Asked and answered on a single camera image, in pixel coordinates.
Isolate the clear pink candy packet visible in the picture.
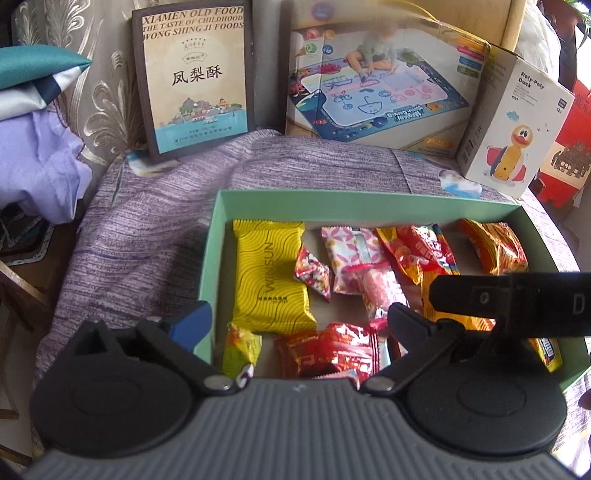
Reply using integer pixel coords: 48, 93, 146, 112
344, 261, 411, 324

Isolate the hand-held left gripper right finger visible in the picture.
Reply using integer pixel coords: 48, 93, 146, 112
360, 302, 542, 396

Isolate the red carton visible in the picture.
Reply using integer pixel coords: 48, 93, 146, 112
529, 78, 591, 208

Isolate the beige patterned curtain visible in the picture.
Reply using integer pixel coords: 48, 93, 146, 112
11, 0, 153, 167

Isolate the yellow wavy-line snack packet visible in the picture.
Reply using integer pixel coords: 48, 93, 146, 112
231, 219, 318, 335

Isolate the red yellow snack packet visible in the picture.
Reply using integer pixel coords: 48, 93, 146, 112
375, 224, 460, 284

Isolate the drawing mat toy box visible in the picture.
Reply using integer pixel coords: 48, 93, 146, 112
279, 0, 515, 160

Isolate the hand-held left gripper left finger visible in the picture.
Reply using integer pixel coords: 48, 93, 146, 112
60, 301, 236, 395

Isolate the duck toy box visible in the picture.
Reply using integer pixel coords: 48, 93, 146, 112
456, 44, 576, 199

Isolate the pink patterned snack packet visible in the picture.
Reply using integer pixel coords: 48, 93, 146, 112
321, 226, 393, 296

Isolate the red foil snack packet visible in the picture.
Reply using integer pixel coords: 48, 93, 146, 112
276, 320, 391, 388

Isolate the fries-print snack packet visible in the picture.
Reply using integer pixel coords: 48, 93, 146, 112
456, 218, 529, 276

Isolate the yellow blue-label snack packet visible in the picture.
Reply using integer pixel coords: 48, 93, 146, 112
526, 337, 564, 374

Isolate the green cardboard box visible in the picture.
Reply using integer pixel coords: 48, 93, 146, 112
193, 188, 591, 402

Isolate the small yellow snack packet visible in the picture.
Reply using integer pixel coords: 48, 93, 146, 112
222, 323, 263, 381

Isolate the purple striped bed sheet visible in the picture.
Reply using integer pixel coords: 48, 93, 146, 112
34, 129, 591, 480

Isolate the small red white candy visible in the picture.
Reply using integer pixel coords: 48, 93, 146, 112
294, 247, 334, 303

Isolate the orange snack packet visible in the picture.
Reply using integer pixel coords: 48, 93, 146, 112
418, 272, 497, 333

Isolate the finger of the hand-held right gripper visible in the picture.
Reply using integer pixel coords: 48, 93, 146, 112
428, 273, 511, 320

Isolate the white cloth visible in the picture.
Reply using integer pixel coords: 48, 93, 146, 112
0, 67, 86, 112

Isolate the brown framed pastry box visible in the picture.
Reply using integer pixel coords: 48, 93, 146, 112
131, 0, 256, 163

